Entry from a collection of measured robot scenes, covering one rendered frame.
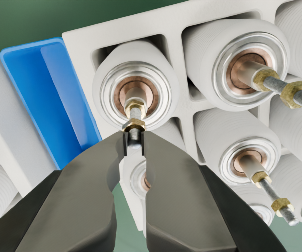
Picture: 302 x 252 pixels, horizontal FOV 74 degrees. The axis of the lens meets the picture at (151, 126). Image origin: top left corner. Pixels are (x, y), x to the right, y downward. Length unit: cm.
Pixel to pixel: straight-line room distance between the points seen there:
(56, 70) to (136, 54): 31
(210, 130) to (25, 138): 32
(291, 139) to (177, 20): 22
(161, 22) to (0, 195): 36
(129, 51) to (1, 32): 36
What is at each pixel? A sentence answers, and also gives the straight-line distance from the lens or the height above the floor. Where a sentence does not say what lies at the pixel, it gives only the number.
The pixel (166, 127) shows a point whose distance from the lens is 31.
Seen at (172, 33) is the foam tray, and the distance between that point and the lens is 28.
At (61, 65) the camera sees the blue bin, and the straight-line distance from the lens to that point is 49.
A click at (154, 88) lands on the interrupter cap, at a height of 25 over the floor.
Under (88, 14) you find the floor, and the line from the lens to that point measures 47.
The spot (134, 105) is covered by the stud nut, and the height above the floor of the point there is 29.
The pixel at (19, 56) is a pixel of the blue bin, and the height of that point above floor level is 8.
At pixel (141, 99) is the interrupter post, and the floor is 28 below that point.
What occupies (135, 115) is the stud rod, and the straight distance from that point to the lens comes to 16.
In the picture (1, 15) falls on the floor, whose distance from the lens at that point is 53.
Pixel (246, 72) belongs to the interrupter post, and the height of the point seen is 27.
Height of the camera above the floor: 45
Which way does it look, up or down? 62 degrees down
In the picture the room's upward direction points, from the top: 174 degrees clockwise
